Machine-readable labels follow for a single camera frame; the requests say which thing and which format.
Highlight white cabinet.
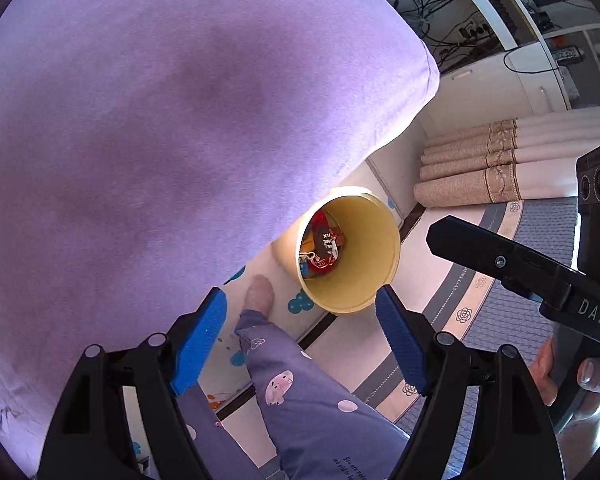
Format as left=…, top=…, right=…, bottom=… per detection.
left=425, top=0, right=600, bottom=141

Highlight person's bare foot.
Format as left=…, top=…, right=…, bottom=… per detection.
left=243, top=275, right=276, bottom=317

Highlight person's right hand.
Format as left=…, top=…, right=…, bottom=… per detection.
left=528, top=339, right=600, bottom=408

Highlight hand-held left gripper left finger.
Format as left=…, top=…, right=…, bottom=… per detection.
left=37, top=286, right=229, bottom=480

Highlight grey flower pattern mattress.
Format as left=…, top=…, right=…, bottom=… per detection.
left=352, top=197, right=581, bottom=480

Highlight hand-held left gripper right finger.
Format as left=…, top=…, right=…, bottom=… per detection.
left=374, top=284, right=566, bottom=480

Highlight white power strip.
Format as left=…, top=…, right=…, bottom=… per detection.
left=457, top=20, right=491, bottom=41

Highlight tangle of black cables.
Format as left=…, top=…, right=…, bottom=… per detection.
left=390, top=0, right=496, bottom=68

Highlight purple printed pajama pants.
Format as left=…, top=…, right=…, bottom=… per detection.
left=177, top=309, right=411, bottom=480

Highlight yellow round bin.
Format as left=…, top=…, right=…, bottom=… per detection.
left=271, top=186, right=402, bottom=317

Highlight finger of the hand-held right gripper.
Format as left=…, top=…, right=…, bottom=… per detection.
left=426, top=215, right=573, bottom=306

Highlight thin looped cable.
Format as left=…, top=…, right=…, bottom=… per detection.
left=503, top=42, right=563, bottom=74

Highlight red printed snack wrapper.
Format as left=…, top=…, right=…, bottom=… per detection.
left=307, top=225, right=348, bottom=273

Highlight beige embroidered curtain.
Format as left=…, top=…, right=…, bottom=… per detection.
left=412, top=105, right=600, bottom=208

